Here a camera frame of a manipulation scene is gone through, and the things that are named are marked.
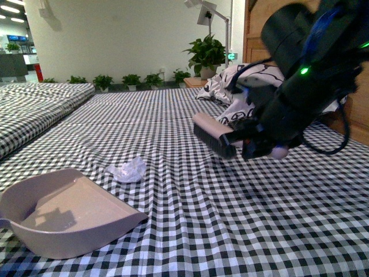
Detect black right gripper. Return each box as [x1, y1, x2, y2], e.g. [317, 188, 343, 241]
[219, 119, 303, 160]

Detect beige hand brush black bristles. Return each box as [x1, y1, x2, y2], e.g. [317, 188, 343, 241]
[193, 113, 231, 157]

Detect beige plastic dustpan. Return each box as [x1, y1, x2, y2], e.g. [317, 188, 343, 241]
[1, 169, 148, 259]

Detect crumpled white paper trash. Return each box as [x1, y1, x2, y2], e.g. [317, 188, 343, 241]
[106, 156, 146, 184]

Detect black white patterned quilt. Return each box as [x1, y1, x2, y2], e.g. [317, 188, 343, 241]
[195, 63, 348, 128]

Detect small wooden side table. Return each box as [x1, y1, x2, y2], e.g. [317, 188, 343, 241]
[184, 77, 208, 88]

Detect black white checkered bed sheet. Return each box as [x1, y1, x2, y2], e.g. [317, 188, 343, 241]
[1, 89, 368, 276]

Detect large potted green plant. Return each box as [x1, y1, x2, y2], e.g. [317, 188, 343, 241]
[183, 35, 226, 80]

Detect small potted plant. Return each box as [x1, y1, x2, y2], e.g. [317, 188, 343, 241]
[93, 74, 113, 92]
[67, 75, 87, 84]
[144, 73, 164, 89]
[122, 74, 141, 91]
[173, 68, 191, 88]

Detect white floor lamp stand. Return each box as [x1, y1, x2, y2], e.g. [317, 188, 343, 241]
[183, 0, 231, 67]

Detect checkered folded blanket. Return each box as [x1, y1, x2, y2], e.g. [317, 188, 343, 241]
[1, 83, 95, 158]

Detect dark reception counter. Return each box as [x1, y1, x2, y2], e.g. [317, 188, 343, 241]
[1, 54, 28, 82]

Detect potted plant on counter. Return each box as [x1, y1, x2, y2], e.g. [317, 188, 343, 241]
[5, 43, 20, 54]

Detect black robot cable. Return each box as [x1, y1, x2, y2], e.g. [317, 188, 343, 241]
[299, 98, 351, 155]

